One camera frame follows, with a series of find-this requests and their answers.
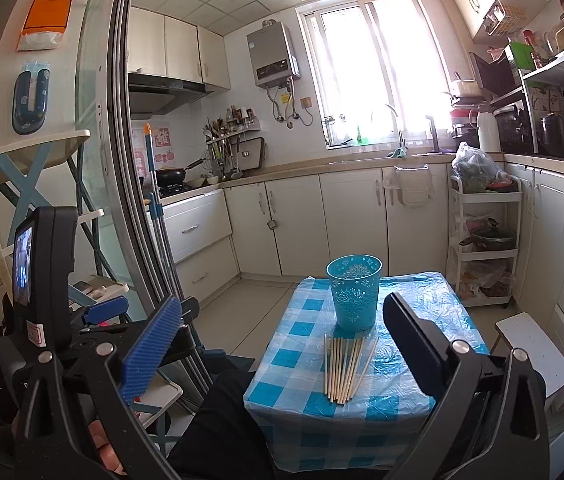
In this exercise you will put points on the utensil drying rack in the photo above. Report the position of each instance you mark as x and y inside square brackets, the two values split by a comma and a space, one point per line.
[233, 143]

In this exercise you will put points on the person left hand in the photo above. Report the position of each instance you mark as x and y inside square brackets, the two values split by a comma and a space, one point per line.
[104, 448]

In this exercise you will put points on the white hanging trash bin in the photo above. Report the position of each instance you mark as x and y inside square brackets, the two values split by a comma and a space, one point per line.
[415, 185]

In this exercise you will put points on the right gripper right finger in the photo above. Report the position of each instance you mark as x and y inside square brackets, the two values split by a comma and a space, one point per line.
[421, 343]

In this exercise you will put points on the orange packaged item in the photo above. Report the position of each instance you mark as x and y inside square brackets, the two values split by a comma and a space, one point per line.
[45, 25]

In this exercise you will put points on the plastic bag of vegetables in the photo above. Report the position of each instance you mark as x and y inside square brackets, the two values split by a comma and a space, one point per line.
[477, 171]

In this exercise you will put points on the teal perforated plastic basket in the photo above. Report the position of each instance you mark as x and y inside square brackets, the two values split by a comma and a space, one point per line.
[354, 283]

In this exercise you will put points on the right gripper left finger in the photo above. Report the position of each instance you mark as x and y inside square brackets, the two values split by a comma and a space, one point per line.
[140, 363]

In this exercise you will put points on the mop with blue handle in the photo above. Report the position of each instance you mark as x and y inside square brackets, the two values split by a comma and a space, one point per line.
[193, 363]

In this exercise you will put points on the grey gas water heater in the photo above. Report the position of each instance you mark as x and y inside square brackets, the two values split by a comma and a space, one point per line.
[272, 55]

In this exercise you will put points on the blue packaged item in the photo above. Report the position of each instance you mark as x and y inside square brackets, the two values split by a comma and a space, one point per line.
[30, 98]

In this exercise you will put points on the white rolling storage cart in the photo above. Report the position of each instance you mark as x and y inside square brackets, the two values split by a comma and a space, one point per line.
[482, 279]

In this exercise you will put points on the wooden chopstick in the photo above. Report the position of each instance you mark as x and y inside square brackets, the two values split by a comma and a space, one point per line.
[366, 365]
[326, 365]
[355, 356]
[347, 348]
[340, 358]
[332, 368]

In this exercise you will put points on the black frying pan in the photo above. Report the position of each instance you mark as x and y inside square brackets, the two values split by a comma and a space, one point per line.
[176, 176]

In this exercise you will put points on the blue white checkered tablecloth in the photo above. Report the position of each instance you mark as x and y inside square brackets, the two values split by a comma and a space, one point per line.
[304, 430]

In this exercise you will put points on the dark pot on cart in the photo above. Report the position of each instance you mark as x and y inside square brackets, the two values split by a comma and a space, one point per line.
[490, 237]

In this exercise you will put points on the kitchen faucet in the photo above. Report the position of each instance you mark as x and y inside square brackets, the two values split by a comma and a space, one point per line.
[434, 134]

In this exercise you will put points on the white thermos jug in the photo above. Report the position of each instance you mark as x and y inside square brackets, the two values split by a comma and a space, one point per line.
[488, 132]

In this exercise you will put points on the black range hood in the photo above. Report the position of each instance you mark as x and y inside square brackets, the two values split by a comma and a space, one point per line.
[152, 95]

